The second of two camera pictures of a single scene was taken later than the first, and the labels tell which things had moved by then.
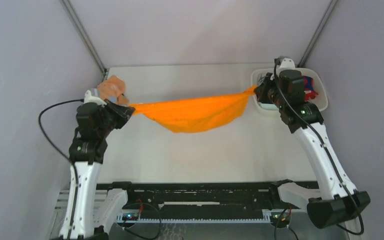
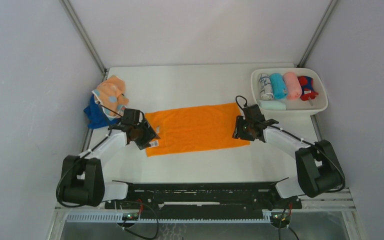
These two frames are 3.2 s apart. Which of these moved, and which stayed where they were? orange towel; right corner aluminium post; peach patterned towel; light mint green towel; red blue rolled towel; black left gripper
Moved: black left gripper; orange towel
Stayed: right corner aluminium post; light mint green towel; peach patterned towel; red blue rolled towel
